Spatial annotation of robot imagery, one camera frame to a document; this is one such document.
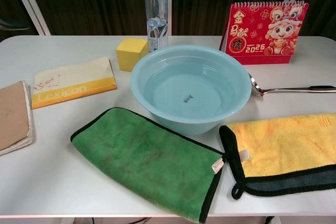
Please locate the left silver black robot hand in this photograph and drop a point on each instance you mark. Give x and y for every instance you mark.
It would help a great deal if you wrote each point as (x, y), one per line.
(13, 24)

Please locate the clear plastic water bottle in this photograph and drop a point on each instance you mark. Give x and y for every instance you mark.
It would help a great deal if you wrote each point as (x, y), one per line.
(156, 3)

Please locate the light blue plastic basin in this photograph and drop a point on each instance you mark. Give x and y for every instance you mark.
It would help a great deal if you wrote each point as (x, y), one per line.
(157, 119)

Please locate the cream yellow Lexicon book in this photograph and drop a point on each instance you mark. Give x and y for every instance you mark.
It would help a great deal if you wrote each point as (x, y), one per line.
(73, 79)

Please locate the brown spiral notebook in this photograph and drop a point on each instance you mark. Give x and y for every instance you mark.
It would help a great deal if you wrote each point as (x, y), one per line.
(13, 116)

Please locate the yellow cube block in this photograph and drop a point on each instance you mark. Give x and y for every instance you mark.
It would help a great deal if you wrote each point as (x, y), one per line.
(128, 58)

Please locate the green microfibre cloth black trim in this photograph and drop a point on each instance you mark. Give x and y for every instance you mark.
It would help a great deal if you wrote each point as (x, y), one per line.
(147, 161)

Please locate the red 2026 desk calendar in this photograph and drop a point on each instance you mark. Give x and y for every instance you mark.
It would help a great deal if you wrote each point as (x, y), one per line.
(241, 24)

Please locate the yellow microfibre cloth black trim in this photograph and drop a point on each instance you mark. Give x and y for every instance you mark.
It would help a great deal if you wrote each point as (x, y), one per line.
(283, 145)

